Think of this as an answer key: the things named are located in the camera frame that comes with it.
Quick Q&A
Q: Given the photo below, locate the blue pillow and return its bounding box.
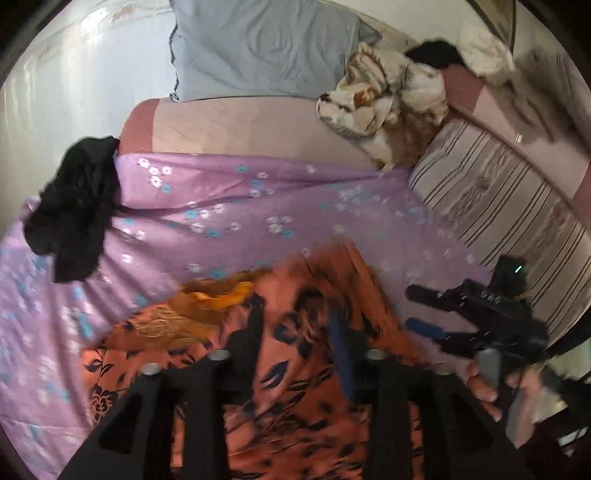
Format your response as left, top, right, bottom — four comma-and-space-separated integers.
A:
168, 0, 382, 102

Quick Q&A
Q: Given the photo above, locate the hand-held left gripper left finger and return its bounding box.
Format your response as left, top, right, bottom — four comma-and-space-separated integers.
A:
60, 295, 267, 480

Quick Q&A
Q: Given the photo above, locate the person's right hand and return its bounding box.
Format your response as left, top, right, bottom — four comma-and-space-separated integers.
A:
465, 361, 543, 446

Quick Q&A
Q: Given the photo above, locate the purple floral bedsheet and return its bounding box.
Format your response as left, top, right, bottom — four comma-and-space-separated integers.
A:
0, 152, 496, 472

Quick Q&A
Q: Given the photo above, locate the small black cloth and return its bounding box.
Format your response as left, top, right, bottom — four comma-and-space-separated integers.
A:
405, 41, 465, 70

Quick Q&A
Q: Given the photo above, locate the orange black floral garment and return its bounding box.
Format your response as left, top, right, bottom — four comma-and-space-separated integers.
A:
81, 242, 468, 480

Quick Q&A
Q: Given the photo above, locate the striped beige blanket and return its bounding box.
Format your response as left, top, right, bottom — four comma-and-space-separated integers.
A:
409, 117, 591, 352

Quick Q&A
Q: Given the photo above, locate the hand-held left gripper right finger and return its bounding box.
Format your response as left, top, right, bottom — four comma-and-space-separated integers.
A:
328, 307, 523, 480

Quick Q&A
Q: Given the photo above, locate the white crumpled cloth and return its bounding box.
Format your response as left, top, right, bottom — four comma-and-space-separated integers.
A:
459, 21, 516, 86

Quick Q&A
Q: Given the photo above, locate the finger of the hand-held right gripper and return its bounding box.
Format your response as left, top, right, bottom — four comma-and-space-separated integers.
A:
405, 318, 465, 354
405, 284, 465, 312

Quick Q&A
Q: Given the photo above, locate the beige patterned blanket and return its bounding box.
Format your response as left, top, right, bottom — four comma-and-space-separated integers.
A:
316, 41, 455, 172

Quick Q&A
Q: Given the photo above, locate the grey striped cloth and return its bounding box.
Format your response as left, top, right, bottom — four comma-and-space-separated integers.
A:
512, 48, 591, 141

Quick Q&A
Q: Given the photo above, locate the pink mattress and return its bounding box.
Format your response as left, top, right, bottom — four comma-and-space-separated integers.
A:
119, 62, 591, 204

